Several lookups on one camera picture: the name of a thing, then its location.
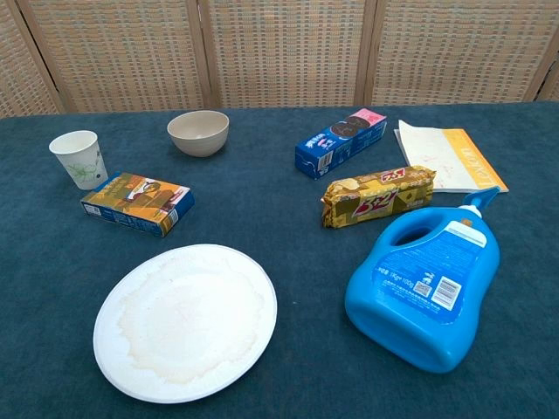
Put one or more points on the beige bowl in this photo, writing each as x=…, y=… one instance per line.
x=198, y=146

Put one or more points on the white paper cup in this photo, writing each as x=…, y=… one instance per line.
x=83, y=163

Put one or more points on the white plate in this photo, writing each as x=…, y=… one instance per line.
x=185, y=318

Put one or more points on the teal table cloth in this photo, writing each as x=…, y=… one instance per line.
x=271, y=218

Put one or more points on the blue cookie box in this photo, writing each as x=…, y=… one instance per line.
x=336, y=146

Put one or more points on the gold biscuit packet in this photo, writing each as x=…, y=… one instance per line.
x=375, y=196

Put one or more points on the orange and blue carton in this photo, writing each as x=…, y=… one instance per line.
x=140, y=203

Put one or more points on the woven folding screen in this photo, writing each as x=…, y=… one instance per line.
x=284, y=52

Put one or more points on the white yellow paper packet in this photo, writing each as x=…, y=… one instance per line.
x=436, y=157

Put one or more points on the blue detergent bottle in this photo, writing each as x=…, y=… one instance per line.
x=419, y=314

